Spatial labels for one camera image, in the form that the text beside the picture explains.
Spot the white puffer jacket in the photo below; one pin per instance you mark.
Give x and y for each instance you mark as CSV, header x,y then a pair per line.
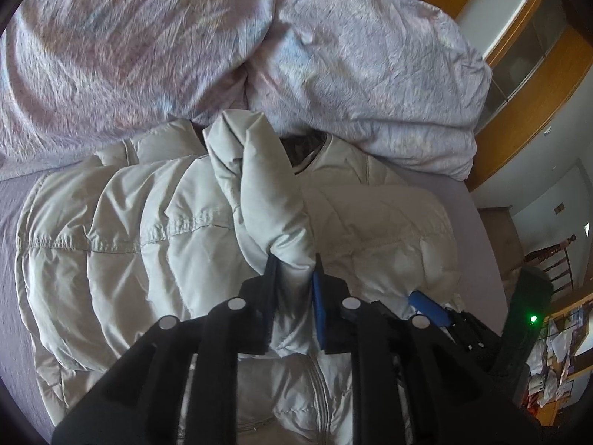
x,y
153,241

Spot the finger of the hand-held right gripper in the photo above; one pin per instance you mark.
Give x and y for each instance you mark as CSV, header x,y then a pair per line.
x,y
428,308

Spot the dark wooden chair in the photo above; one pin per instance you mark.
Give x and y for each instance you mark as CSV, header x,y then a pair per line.
x,y
553,262

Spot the small wall plate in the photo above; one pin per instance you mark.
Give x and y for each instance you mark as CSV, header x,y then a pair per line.
x,y
559,208

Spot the brown bedside cabinet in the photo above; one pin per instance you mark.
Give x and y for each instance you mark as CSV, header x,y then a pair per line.
x,y
502,236

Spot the wooden wardrobe with glass panels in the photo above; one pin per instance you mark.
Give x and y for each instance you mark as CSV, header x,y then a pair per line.
x,y
532,97

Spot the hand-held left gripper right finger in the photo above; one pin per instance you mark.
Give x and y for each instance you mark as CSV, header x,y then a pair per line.
x,y
318,308

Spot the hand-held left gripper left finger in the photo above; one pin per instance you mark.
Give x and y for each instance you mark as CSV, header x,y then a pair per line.
x,y
270,296

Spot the pale pink crinkled duvet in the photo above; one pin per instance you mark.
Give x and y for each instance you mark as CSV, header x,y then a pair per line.
x,y
194,41

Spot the cluttered table with papers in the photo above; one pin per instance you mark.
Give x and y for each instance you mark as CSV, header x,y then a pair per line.
x,y
563,357

